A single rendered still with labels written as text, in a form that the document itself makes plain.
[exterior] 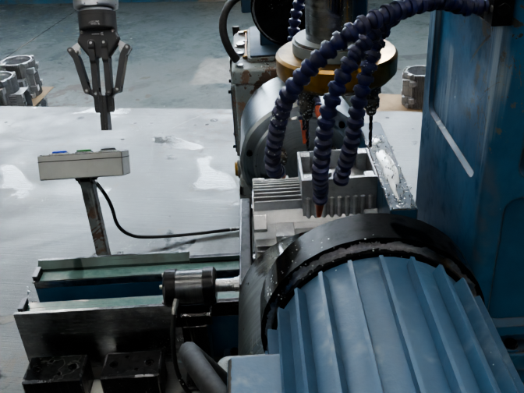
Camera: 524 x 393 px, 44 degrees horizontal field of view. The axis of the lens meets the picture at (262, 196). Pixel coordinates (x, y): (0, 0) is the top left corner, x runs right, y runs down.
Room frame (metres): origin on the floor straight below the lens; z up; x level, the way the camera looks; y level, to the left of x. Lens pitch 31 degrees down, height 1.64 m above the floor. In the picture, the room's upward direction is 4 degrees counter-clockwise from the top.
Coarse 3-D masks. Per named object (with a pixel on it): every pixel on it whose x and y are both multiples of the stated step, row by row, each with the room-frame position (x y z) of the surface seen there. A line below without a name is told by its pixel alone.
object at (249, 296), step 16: (288, 240) 0.70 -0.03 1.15; (272, 256) 0.69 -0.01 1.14; (256, 272) 0.68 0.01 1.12; (240, 288) 0.71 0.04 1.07; (256, 288) 0.65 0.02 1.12; (240, 304) 0.67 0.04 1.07; (256, 304) 0.62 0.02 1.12; (240, 320) 0.64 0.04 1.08; (256, 320) 0.59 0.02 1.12; (240, 336) 0.61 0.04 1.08; (256, 336) 0.56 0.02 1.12; (240, 352) 0.58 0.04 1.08; (256, 352) 0.55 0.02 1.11
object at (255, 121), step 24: (264, 96) 1.23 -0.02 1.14; (264, 120) 1.14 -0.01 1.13; (288, 120) 1.13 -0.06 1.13; (312, 120) 1.13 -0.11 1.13; (336, 120) 1.14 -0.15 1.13; (240, 144) 1.21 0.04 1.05; (264, 144) 1.13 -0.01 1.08; (288, 144) 1.13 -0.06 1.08; (312, 144) 1.13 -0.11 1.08; (336, 144) 1.13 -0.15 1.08; (264, 168) 1.13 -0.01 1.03; (288, 168) 1.13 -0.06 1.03
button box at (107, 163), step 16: (48, 160) 1.16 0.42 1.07; (64, 160) 1.15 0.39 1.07; (80, 160) 1.15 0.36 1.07; (96, 160) 1.15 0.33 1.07; (112, 160) 1.15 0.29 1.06; (128, 160) 1.20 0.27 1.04; (48, 176) 1.14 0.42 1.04; (64, 176) 1.14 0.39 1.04; (80, 176) 1.14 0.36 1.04; (96, 176) 1.14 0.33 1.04
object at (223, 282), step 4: (216, 280) 0.79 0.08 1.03; (220, 280) 0.79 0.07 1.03; (224, 280) 0.79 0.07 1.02; (228, 280) 0.79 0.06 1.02; (232, 280) 0.79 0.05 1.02; (216, 284) 0.79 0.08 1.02; (220, 284) 0.79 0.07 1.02; (224, 284) 0.78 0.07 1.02; (228, 284) 0.78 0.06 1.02; (232, 284) 0.78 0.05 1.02; (216, 288) 0.78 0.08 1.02; (220, 288) 0.78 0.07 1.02; (224, 288) 0.78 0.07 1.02; (228, 288) 0.78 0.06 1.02; (232, 288) 0.78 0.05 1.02
